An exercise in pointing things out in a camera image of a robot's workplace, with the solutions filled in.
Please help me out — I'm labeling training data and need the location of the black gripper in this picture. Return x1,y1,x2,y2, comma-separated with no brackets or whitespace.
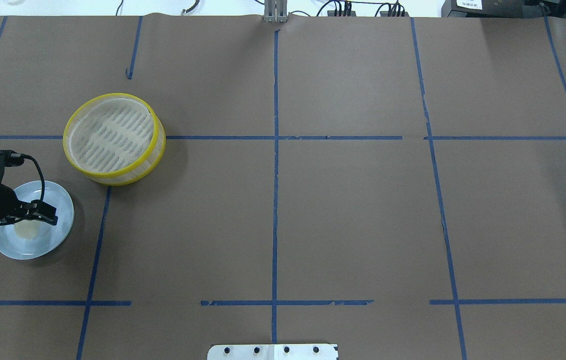
0,184,58,226

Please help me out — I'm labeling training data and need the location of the white steamed bun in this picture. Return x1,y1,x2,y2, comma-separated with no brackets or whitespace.
13,219,41,240

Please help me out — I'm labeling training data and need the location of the yellow bamboo steamer basket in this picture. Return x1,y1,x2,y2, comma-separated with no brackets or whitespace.
62,92,167,187

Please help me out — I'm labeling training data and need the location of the light blue plate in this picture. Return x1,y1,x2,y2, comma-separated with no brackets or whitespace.
0,180,74,260

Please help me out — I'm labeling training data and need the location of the black device with label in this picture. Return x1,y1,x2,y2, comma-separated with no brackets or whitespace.
441,0,545,19

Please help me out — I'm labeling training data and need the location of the black camera cable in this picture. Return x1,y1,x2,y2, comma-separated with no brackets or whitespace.
10,152,46,203

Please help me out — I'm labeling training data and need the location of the white mounting base plate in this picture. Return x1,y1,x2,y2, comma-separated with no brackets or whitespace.
207,343,339,360

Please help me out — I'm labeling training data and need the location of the aluminium frame post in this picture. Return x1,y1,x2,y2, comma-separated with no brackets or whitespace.
262,0,289,23

